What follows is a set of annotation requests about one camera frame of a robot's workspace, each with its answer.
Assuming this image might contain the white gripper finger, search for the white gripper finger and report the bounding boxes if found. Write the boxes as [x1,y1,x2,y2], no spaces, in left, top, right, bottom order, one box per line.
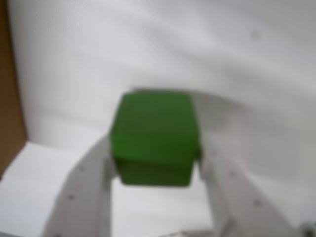
[197,144,308,237]
[41,137,117,237]

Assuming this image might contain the green cube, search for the green cube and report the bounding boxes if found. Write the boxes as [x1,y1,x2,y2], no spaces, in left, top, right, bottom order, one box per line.
[109,90,202,190]

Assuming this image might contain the brown cardboard box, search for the brown cardboard box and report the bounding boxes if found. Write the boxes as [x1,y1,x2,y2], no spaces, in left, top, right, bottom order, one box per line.
[0,0,28,179]

